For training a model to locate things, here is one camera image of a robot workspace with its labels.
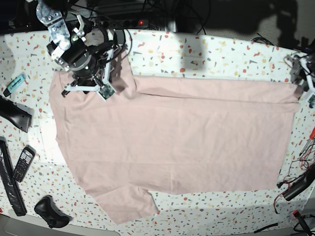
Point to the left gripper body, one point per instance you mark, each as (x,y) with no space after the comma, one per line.
(297,64)

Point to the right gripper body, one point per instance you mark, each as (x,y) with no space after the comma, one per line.
(94,71)

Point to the pink T-shirt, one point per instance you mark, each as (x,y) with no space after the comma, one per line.
(171,135)

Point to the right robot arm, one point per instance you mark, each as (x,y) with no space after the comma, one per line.
(68,30)

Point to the grey table clamp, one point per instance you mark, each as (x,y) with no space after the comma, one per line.
(121,36)

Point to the light blue highlighter marker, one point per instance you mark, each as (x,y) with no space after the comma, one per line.
(14,84)

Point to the black handheld device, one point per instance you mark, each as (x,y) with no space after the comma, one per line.
(19,115)

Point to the power strip with red light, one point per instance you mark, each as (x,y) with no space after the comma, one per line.
(126,24)

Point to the black remote control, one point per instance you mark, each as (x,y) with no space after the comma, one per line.
(24,162)

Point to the black cylindrical device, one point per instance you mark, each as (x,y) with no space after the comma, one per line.
(301,184)

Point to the long black bar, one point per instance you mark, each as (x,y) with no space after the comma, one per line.
(10,184)

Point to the black game controller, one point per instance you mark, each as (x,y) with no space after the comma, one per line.
(49,212)

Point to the red black clamp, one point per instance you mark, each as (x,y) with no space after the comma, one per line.
(302,222)

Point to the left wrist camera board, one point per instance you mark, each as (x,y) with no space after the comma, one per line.
(311,101)

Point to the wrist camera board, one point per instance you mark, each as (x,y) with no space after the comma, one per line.
(106,91)
(311,101)

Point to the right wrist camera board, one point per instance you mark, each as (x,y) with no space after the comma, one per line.
(106,91)

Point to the orange handled screwdriver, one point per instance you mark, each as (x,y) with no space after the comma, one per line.
(311,137)

